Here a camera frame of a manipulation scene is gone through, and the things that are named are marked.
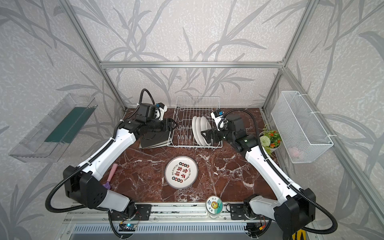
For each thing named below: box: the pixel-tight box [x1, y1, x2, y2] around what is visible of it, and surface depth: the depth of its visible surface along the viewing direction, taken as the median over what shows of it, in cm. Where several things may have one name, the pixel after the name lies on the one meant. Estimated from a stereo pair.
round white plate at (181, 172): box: [164, 155, 198, 189], surface depth 88 cm
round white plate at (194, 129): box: [192, 116, 203, 146], surface depth 89 cm
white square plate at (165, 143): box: [138, 139, 171, 149], surface depth 98 cm
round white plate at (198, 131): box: [195, 116, 207, 146], surface depth 89 cm
